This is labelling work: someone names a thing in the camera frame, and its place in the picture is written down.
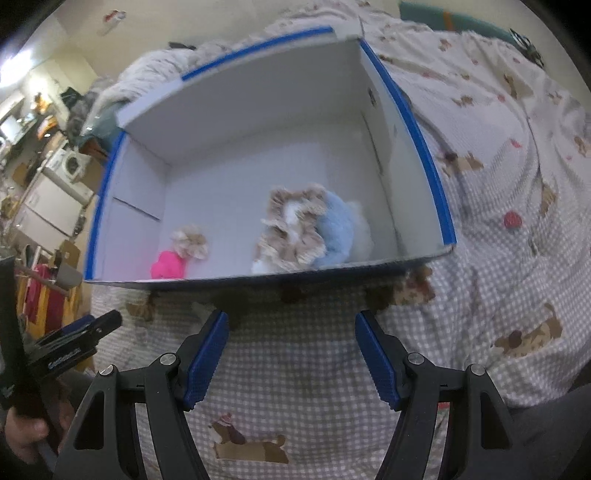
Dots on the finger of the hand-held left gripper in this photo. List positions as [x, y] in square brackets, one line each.
[76, 325]
[104, 323]

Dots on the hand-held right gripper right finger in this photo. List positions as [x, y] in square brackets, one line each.
[378, 360]

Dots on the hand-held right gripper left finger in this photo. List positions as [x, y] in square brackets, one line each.
[207, 360]

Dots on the pink soft toy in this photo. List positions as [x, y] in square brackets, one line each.
[168, 265]

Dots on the small beige frilly scrunchie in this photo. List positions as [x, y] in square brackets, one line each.
[190, 242]

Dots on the white fluffy scrunchie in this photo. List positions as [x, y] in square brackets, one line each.
[361, 233]

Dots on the light blue fluffy scrunchie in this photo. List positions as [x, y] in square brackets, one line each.
[334, 233]

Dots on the beige lace scrunchie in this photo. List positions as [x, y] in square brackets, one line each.
[295, 235]

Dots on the blue and white cardboard box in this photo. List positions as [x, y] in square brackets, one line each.
[258, 152]

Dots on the person's left hand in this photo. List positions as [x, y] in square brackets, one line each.
[27, 434]

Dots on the red cloth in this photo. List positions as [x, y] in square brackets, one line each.
[39, 297]

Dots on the grey plastic object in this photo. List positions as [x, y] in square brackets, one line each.
[67, 277]

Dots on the checked printed bed sheet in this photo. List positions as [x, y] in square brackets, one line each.
[295, 369]

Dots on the white kitchen cabinet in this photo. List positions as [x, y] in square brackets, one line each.
[46, 207]

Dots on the white washing machine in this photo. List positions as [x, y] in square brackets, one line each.
[71, 165]

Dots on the person's grey trouser leg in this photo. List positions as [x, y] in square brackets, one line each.
[547, 436]

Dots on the white printed duvet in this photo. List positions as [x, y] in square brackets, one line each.
[498, 115]

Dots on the teal cushion with orange stripe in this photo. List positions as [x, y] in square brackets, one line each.
[443, 21]

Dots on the black hair clip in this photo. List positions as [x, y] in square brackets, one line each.
[526, 46]

